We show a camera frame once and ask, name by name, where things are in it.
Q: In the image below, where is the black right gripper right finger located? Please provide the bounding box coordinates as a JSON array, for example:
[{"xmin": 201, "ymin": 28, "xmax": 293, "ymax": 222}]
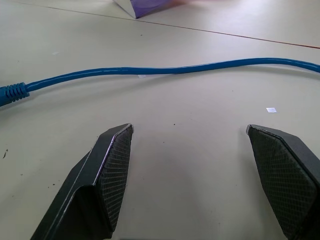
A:
[{"xmin": 245, "ymin": 124, "xmax": 320, "ymax": 240}]

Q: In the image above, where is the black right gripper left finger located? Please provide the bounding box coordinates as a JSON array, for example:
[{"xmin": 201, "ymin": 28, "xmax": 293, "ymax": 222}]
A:
[{"xmin": 29, "ymin": 123, "xmax": 135, "ymax": 240}]

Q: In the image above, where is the purple and white box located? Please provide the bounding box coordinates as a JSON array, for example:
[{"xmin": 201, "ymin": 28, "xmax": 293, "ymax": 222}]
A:
[{"xmin": 112, "ymin": 0, "xmax": 191, "ymax": 20}]

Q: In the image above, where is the blue Ethernet cable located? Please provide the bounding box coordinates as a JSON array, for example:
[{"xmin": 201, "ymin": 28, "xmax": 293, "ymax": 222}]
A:
[{"xmin": 0, "ymin": 57, "xmax": 320, "ymax": 109}]

